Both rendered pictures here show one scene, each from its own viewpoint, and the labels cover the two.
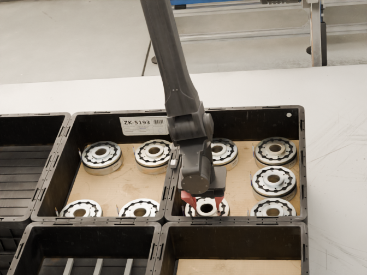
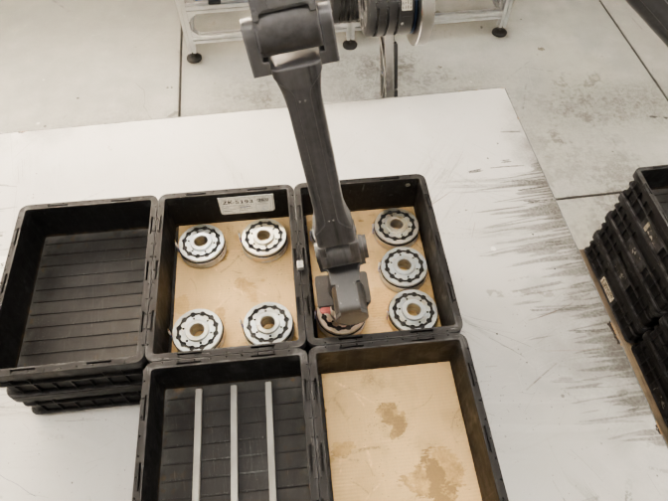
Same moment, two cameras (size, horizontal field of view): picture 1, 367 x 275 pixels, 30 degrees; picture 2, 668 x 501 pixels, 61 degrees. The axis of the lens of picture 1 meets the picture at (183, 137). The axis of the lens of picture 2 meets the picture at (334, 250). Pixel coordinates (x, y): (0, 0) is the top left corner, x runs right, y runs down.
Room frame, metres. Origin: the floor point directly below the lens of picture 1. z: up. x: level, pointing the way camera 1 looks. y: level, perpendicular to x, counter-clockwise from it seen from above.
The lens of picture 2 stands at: (0.60, 0.16, 1.90)
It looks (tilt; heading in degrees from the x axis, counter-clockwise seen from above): 56 degrees down; 341
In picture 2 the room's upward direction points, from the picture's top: straight up
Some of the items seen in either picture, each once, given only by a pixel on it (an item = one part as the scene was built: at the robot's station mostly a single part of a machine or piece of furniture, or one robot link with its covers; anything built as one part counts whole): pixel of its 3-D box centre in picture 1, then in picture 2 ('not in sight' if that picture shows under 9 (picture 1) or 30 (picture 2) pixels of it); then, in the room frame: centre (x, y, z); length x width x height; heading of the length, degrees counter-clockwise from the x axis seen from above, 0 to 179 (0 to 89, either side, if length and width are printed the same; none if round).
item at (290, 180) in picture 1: (273, 180); (404, 266); (1.18, -0.19, 0.86); 0.10 x 0.10 x 0.01
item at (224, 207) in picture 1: (206, 210); (341, 311); (1.11, -0.03, 0.86); 0.10 x 0.10 x 0.01
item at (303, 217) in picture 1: (240, 161); (371, 253); (1.19, -0.12, 0.92); 0.40 x 0.30 x 0.02; 167
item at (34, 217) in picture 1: (113, 163); (227, 266); (1.26, 0.17, 0.92); 0.40 x 0.30 x 0.02; 167
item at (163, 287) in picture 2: (117, 179); (231, 279); (1.26, 0.17, 0.87); 0.40 x 0.30 x 0.11; 167
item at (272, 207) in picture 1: (272, 213); (413, 309); (1.07, -0.17, 0.86); 0.05 x 0.05 x 0.01
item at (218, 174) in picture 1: (201, 171); (343, 283); (1.11, -0.03, 0.98); 0.10 x 0.07 x 0.07; 78
